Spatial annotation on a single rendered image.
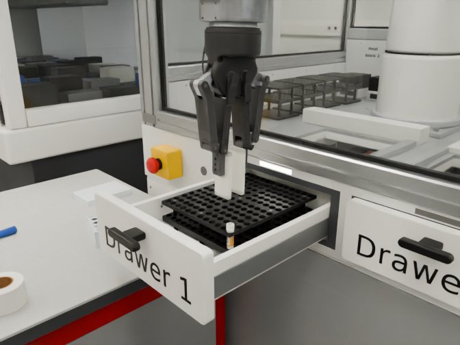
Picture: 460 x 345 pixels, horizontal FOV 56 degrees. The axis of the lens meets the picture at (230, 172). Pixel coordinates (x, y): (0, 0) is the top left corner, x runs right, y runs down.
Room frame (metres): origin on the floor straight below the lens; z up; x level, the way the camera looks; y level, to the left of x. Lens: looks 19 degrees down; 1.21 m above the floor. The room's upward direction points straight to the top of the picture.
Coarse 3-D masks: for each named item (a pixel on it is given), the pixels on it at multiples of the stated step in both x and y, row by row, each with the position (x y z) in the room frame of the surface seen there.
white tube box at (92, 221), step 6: (90, 216) 0.86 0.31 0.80; (96, 216) 0.87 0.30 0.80; (90, 222) 0.84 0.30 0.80; (96, 222) 0.84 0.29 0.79; (90, 228) 0.82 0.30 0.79; (96, 228) 0.81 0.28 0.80; (90, 234) 0.83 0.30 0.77; (96, 234) 0.79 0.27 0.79; (96, 240) 0.79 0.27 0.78; (96, 246) 0.79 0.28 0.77
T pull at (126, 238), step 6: (114, 228) 0.58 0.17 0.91; (132, 228) 0.58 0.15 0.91; (108, 234) 0.58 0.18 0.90; (114, 234) 0.56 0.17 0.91; (120, 234) 0.56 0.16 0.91; (126, 234) 0.56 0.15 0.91; (132, 234) 0.56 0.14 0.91; (138, 234) 0.56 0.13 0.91; (144, 234) 0.57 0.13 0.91; (120, 240) 0.55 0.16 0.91; (126, 240) 0.54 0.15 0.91; (132, 240) 0.54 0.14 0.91; (138, 240) 0.56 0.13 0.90; (126, 246) 0.54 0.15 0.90; (132, 246) 0.53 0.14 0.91; (138, 246) 0.53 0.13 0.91
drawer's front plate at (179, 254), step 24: (120, 216) 0.62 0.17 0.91; (144, 216) 0.59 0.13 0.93; (144, 240) 0.57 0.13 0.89; (168, 240) 0.53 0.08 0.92; (192, 240) 0.51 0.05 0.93; (144, 264) 0.58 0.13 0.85; (168, 264) 0.53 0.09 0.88; (192, 264) 0.49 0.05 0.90; (168, 288) 0.53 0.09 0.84; (192, 288) 0.49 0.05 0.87; (192, 312) 0.49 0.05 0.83
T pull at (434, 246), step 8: (400, 240) 0.55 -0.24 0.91; (408, 240) 0.54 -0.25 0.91; (424, 240) 0.54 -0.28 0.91; (432, 240) 0.54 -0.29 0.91; (408, 248) 0.54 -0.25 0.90; (416, 248) 0.53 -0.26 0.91; (424, 248) 0.52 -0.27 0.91; (432, 248) 0.52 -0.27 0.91; (440, 248) 0.53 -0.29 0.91; (432, 256) 0.51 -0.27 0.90; (440, 256) 0.51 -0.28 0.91; (448, 256) 0.50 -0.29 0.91
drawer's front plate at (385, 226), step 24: (360, 216) 0.63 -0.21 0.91; (384, 216) 0.60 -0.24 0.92; (408, 216) 0.59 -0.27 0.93; (384, 240) 0.60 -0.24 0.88; (456, 240) 0.53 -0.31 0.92; (360, 264) 0.63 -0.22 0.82; (384, 264) 0.60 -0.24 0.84; (408, 264) 0.57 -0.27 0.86; (432, 264) 0.55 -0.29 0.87; (456, 264) 0.52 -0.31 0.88; (432, 288) 0.54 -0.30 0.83; (456, 288) 0.52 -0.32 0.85
